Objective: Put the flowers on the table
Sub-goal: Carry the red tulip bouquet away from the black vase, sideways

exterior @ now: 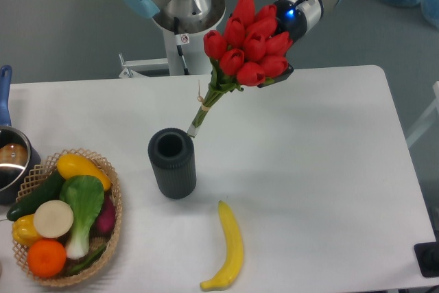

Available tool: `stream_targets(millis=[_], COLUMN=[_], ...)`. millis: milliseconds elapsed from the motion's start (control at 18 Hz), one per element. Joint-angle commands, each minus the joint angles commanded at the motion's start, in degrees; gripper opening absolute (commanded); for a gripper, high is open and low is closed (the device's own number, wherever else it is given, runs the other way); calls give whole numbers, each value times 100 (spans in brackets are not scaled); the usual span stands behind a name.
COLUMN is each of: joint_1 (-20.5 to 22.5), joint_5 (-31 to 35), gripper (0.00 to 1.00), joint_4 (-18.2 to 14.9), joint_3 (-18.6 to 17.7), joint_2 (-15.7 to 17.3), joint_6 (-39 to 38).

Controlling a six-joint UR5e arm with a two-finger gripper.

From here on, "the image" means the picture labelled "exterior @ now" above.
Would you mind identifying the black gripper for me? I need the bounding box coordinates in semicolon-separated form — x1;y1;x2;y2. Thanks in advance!
258;32;294;88

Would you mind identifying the red tulip bouquet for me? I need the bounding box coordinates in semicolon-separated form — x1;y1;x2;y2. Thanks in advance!
187;0;282;138

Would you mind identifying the dark grey ribbed vase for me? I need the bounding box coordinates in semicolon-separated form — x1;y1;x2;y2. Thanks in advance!
147;128;197;200

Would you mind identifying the yellow banana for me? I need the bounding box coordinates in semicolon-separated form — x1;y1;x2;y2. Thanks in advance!
200;201;244;291

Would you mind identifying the black device at table edge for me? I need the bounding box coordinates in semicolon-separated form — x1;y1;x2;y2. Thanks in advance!
414;242;438;278

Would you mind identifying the yellow squash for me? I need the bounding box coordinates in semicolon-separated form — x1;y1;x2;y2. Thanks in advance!
56;153;112;191

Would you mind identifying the green bok choy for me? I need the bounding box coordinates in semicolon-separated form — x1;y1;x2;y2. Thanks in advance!
60;175;104;260

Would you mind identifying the purple sweet potato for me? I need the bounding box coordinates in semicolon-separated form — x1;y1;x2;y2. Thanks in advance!
95;194;116;235

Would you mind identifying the green cucumber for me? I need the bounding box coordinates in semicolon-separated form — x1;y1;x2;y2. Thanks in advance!
6;169;65;222

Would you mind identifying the woven wicker basket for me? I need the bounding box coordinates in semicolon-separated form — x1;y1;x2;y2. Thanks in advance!
12;148;122;288

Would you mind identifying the green chili pepper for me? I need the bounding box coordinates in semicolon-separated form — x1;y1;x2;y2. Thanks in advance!
64;244;106;277

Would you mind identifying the white round radish slice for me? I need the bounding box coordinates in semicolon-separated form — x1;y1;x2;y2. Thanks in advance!
33;200;73;239

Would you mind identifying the yellow bell pepper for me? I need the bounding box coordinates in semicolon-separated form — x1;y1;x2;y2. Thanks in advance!
12;214;43;247

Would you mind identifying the orange fruit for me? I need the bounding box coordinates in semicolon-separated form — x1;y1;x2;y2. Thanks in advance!
27;239;67;278

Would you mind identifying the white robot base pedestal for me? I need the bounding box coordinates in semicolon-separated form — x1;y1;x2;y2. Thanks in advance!
119;30;212;78

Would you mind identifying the white frame at right edge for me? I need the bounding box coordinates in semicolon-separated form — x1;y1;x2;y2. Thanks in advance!
405;81;438;148

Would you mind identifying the blue handled pot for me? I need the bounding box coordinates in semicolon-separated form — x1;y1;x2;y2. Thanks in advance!
1;65;41;205

